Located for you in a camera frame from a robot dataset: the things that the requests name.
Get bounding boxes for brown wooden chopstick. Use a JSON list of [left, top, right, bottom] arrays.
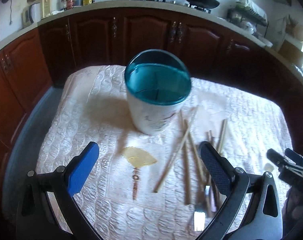
[[184, 119, 212, 218]]

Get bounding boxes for light bamboo chopstick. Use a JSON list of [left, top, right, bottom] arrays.
[[153, 106, 199, 193]]

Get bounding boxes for pale bamboo chopstick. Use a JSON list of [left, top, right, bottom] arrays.
[[217, 119, 228, 154]]

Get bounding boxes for steel fork pink handle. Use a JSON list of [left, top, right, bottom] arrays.
[[193, 185, 216, 232]]

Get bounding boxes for wooden kitchen cabinets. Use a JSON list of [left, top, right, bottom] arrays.
[[0, 7, 303, 156]]

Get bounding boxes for cream quilted table cloth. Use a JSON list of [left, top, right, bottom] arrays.
[[36, 65, 292, 239]]

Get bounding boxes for white floral utensil holder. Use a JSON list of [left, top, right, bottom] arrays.
[[124, 49, 192, 135]]

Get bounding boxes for dish drying rack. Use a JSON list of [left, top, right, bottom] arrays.
[[227, 0, 269, 35]]

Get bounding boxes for gas stove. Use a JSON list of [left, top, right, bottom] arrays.
[[140, 0, 211, 14]]

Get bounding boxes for white electric kettle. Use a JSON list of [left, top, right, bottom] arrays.
[[22, 3, 41, 28]]

